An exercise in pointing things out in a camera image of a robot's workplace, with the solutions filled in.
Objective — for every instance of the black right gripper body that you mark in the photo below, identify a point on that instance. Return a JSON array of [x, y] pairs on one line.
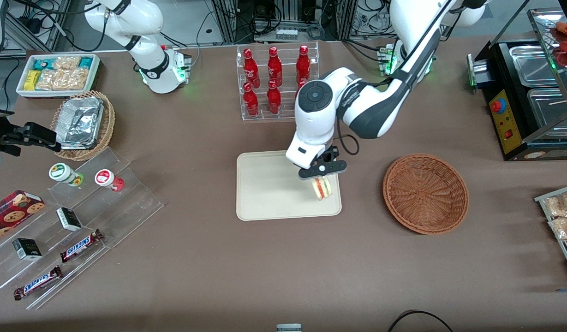
[[12, 137]]

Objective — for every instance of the triangle sandwich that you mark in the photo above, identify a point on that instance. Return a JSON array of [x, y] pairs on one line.
[[322, 188]]

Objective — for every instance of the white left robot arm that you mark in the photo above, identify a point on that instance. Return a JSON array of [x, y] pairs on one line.
[[357, 101]]

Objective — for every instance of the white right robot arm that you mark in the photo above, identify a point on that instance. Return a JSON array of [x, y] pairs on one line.
[[149, 50]]

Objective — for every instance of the beige plastic tray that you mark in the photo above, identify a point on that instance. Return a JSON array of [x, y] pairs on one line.
[[269, 189]]

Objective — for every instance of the tan wicker basket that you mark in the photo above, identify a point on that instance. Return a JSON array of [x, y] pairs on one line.
[[109, 124]]

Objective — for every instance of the brown round wicker basket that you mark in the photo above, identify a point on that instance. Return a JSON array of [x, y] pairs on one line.
[[426, 193]]

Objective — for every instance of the tray of wrapped snacks right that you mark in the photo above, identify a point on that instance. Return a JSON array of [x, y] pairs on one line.
[[541, 200]]

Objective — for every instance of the stacked foil containers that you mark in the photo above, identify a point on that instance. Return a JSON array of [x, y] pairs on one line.
[[80, 122]]

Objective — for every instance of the green label cup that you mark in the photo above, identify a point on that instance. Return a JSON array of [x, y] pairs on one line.
[[62, 173]]

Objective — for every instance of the white rectangular snack bin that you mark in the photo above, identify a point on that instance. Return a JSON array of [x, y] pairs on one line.
[[22, 90]]

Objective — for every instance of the yellow snack packet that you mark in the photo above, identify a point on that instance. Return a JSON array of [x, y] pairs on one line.
[[32, 80]]

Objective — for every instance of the clear bag of crackers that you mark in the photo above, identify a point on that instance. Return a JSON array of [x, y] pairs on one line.
[[64, 79]]

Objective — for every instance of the clear acrylic bottle rack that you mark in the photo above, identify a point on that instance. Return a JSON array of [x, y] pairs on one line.
[[278, 99]]

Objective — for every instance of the red cola bottle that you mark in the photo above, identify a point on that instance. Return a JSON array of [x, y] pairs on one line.
[[274, 67], [250, 100], [300, 85], [303, 64], [273, 98], [251, 69]]

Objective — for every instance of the red label cup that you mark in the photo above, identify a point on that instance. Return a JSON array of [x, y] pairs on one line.
[[105, 178]]

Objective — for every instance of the red cookie box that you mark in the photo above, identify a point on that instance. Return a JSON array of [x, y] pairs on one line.
[[11, 212]]

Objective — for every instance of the teal snack packet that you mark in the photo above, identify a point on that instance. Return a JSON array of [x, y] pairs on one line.
[[86, 62]]

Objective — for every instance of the small black box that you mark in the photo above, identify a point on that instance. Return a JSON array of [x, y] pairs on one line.
[[27, 249], [69, 219]]

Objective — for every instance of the clear acrylic stepped display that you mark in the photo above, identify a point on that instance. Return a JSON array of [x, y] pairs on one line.
[[126, 207]]

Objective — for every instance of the Snickers chocolate bar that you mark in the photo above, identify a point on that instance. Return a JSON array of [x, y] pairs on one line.
[[80, 246], [38, 282]]

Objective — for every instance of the white power strip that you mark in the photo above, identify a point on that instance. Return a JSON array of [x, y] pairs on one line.
[[286, 33]]

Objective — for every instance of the small grey device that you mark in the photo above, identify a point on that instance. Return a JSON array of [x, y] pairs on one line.
[[289, 328]]

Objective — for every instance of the red emergency button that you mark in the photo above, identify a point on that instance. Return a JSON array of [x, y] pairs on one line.
[[498, 106]]

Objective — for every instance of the black food warmer cabinet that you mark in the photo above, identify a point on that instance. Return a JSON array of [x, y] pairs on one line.
[[504, 129]]

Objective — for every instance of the steel food pan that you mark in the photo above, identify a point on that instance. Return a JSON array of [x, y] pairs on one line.
[[532, 64], [548, 108]]

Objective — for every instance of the clear bag of pastry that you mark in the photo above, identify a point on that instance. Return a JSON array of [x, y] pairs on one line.
[[564, 228], [562, 205]]

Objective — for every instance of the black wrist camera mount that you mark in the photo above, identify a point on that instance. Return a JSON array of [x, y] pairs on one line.
[[328, 154]]

